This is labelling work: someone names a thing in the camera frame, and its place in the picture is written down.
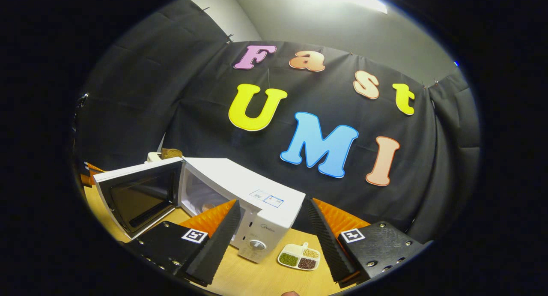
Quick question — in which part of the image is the white divided dish of beans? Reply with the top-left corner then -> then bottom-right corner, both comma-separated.
277,242 -> 321,271

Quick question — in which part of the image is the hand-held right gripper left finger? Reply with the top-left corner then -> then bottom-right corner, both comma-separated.
124,200 -> 241,287

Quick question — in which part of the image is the white microwave oven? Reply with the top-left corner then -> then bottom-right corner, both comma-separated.
93,157 -> 307,263

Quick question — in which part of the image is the black backdrop cloth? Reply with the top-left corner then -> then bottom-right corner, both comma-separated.
75,0 -> 482,245

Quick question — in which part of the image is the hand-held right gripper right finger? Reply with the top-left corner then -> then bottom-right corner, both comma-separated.
306,197 -> 433,288

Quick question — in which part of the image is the black stand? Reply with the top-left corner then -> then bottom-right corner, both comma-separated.
72,93 -> 89,134

